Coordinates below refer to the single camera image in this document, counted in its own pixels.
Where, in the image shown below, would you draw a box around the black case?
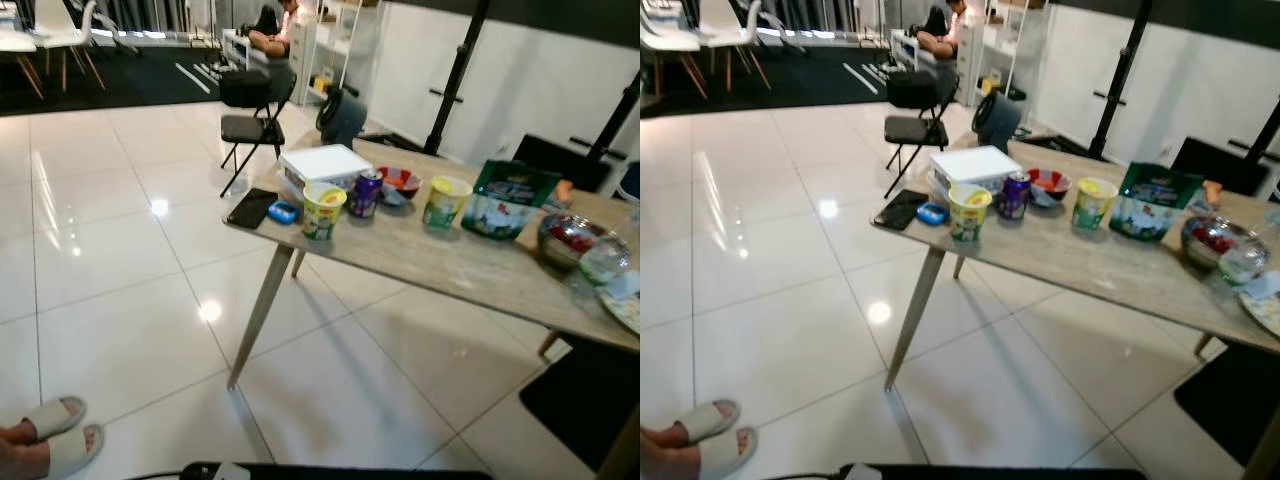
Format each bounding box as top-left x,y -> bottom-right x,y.
512,135 -> 613,193
1172,137 -> 1271,196

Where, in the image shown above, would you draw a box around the white chair wooden legs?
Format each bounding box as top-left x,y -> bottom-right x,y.
0,28 -> 46,101
698,0 -> 771,91
640,15 -> 706,101
35,0 -> 106,91

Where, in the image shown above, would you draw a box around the red bowl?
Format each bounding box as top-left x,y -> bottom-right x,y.
1028,168 -> 1073,203
378,167 -> 423,201

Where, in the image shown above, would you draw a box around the white flat box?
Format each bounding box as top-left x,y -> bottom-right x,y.
930,145 -> 1023,193
280,145 -> 373,191

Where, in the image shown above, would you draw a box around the purple drink can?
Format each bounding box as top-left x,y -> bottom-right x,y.
1000,172 -> 1031,221
350,170 -> 384,219

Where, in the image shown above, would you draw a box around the seated person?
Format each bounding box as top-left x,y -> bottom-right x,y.
248,0 -> 301,59
915,0 -> 966,59

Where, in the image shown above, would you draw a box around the steel bowl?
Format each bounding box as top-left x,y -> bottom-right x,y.
538,213 -> 606,269
1182,215 -> 1251,271

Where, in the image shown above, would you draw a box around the white shelf unit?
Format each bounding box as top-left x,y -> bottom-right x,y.
958,0 -> 1016,101
290,0 -> 351,101

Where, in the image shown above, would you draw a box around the grey round fan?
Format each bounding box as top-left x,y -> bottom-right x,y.
317,88 -> 369,149
972,90 -> 1023,153

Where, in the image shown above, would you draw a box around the white slipper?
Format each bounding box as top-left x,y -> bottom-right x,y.
45,424 -> 105,479
700,427 -> 758,480
22,397 -> 88,441
680,400 -> 741,444

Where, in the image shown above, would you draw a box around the patterned plate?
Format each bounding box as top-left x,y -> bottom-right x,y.
600,270 -> 641,336
1240,272 -> 1280,339

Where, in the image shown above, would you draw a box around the black stand pole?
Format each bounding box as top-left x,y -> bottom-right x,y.
425,0 -> 493,156
1088,0 -> 1151,159

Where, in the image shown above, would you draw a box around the wooden table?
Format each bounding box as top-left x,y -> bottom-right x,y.
225,140 -> 641,391
872,140 -> 1280,393

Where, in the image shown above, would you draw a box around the black folding chair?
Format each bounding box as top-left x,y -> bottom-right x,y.
220,68 -> 298,197
885,70 -> 953,199

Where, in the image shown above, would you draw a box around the green printed pack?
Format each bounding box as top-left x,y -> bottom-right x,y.
463,160 -> 563,241
1110,162 -> 1206,241

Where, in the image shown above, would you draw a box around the black phone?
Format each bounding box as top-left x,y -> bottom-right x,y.
873,190 -> 929,231
227,188 -> 279,229

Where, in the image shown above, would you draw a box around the black floor mat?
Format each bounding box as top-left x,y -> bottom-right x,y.
1175,345 -> 1280,466
520,335 -> 641,471

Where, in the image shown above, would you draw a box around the green yellow noodle cup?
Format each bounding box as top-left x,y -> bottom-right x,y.
423,176 -> 473,231
948,183 -> 993,242
302,181 -> 348,241
1072,177 -> 1119,231

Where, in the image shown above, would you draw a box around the black bag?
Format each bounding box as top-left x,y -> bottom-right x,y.
886,70 -> 939,111

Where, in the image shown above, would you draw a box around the clear glass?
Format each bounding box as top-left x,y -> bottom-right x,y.
580,232 -> 633,286
1218,245 -> 1271,288

